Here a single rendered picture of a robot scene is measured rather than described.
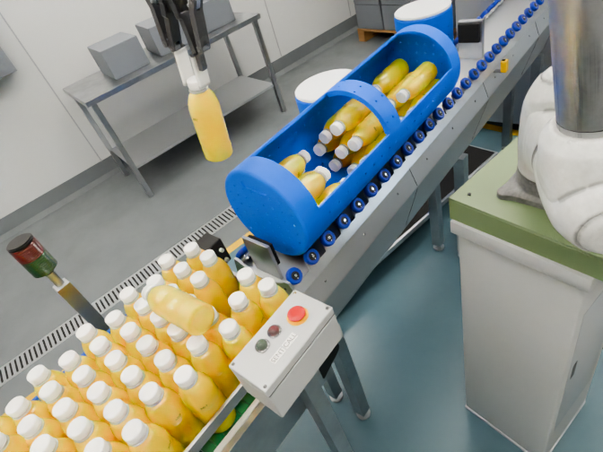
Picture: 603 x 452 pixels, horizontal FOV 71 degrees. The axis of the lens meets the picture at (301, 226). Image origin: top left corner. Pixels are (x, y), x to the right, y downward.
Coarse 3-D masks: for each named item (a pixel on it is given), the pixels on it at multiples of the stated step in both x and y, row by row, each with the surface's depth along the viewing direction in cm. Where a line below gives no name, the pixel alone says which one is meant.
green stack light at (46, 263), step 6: (48, 252) 106; (42, 258) 103; (48, 258) 104; (54, 258) 107; (30, 264) 101; (36, 264) 102; (42, 264) 103; (48, 264) 104; (54, 264) 106; (30, 270) 103; (36, 270) 103; (42, 270) 103; (48, 270) 105; (36, 276) 104; (42, 276) 104
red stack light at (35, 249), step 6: (36, 240) 102; (30, 246) 100; (36, 246) 101; (42, 246) 104; (18, 252) 99; (24, 252) 99; (30, 252) 100; (36, 252) 101; (42, 252) 103; (18, 258) 100; (24, 258) 100; (30, 258) 101; (36, 258) 102; (24, 264) 101
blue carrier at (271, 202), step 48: (384, 48) 150; (432, 48) 144; (336, 96) 140; (384, 96) 119; (432, 96) 132; (288, 144) 129; (384, 144) 118; (240, 192) 109; (288, 192) 98; (336, 192) 107; (288, 240) 110
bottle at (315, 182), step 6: (312, 174) 111; (318, 174) 112; (324, 174) 114; (300, 180) 111; (306, 180) 110; (312, 180) 110; (318, 180) 110; (324, 180) 112; (306, 186) 109; (312, 186) 109; (318, 186) 110; (324, 186) 112; (312, 192) 109; (318, 192) 110
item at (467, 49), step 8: (464, 24) 172; (472, 24) 170; (480, 24) 169; (464, 32) 174; (472, 32) 172; (480, 32) 171; (464, 40) 176; (472, 40) 174; (480, 40) 173; (464, 48) 180; (472, 48) 178; (480, 48) 176; (464, 56) 182; (472, 56) 180; (480, 56) 178
